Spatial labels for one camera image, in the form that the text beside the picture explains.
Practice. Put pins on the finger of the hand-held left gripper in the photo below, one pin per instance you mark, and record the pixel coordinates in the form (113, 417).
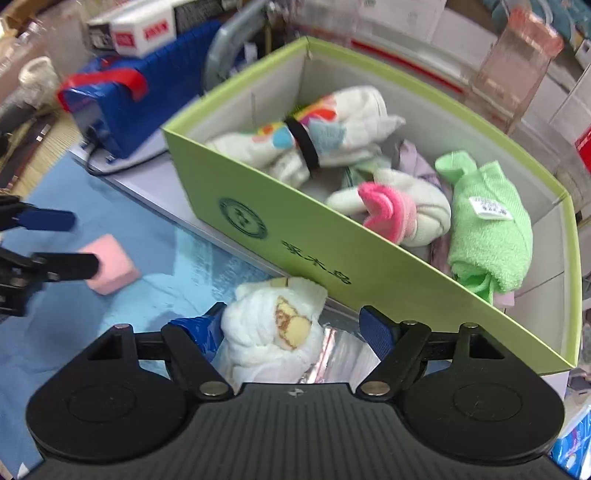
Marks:
(69, 266)
(46, 220)

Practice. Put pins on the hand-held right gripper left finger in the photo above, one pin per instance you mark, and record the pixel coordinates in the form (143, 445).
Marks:
(198, 332)

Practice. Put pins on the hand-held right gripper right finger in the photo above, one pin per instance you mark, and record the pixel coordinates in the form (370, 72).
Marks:
(376, 330)

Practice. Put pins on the pink sponge block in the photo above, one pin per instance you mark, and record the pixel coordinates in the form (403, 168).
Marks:
(115, 267)

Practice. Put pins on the white towel with bear print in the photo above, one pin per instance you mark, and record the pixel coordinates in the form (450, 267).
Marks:
(258, 332)

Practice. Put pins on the green cardboard box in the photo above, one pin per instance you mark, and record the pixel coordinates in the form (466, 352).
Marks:
(323, 249)

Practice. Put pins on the green towel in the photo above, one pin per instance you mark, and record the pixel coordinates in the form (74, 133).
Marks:
(485, 240)

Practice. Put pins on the white towel with colourful print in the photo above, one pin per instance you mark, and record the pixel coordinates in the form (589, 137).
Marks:
(360, 115)

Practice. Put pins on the silver foil packet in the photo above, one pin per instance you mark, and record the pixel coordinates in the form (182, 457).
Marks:
(341, 350)

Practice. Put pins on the blue printed tablecloth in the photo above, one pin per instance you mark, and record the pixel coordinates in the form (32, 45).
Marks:
(138, 314)

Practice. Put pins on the white and pink towel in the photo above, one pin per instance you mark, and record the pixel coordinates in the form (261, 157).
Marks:
(429, 203)

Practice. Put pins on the white cup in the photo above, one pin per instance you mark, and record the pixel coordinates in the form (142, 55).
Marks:
(39, 78)

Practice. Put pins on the lilac cloth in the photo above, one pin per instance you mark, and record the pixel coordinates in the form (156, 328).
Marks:
(415, 161)

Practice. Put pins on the black hair band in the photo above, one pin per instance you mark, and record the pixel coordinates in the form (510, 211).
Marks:
(302, 143)

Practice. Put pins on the white box with red label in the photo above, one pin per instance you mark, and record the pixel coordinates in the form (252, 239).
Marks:
(138, 27)

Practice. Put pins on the blue flowered tissue pack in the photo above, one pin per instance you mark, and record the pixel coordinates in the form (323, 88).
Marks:
(575, 443)

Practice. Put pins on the silver metal clamp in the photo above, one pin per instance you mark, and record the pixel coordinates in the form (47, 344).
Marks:
(226, 46)

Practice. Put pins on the pink clear plastic cup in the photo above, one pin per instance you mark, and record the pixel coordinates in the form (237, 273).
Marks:
(508, 69)

